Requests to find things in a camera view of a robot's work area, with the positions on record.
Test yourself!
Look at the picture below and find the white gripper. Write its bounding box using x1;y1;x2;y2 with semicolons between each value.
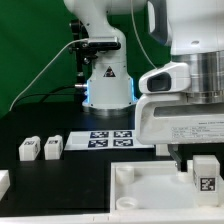
135;93;224;171

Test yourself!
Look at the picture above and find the white square tabletop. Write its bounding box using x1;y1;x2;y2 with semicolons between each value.
110;160;224;211

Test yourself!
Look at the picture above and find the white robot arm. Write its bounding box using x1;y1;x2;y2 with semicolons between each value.
64;0;224;153

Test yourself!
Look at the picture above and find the white marker sheet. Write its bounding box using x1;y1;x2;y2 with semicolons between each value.
65;130;153;151

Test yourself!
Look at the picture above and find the black cable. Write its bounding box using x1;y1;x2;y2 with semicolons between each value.
13;84;88;106

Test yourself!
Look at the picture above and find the white cable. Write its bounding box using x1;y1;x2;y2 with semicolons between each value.
9;38;89;112

